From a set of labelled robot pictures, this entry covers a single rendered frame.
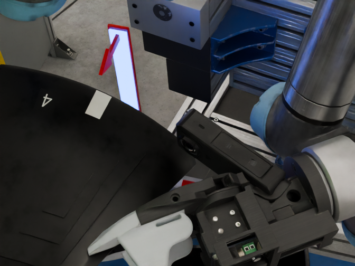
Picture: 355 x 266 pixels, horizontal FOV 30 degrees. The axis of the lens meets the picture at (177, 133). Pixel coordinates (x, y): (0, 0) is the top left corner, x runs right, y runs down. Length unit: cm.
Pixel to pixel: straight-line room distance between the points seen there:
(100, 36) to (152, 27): 132
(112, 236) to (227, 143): 14
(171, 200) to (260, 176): 9
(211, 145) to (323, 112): 16
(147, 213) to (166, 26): 58
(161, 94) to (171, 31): 113
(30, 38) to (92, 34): 33
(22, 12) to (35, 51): 163
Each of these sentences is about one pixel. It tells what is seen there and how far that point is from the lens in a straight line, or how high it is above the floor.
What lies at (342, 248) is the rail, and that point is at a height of 82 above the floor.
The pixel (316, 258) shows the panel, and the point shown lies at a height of 73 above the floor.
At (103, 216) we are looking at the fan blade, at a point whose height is 118.
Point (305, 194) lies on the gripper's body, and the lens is 61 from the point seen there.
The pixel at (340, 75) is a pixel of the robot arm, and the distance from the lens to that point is 69.
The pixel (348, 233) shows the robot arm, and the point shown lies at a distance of 77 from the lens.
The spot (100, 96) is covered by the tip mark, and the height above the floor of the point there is 119.
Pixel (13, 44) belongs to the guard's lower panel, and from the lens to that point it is 210.
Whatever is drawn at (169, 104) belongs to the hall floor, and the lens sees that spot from 219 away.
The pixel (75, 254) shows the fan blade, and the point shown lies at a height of 118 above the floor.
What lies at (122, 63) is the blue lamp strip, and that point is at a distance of 78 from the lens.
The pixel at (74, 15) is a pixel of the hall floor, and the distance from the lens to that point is 253.
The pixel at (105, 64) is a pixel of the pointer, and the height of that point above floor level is 118.
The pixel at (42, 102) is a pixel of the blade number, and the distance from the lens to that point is 67.
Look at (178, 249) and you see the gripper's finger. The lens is 62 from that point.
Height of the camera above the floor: 171
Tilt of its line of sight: 54 degrees down
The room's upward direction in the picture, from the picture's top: 5 degrees counter-clockwise
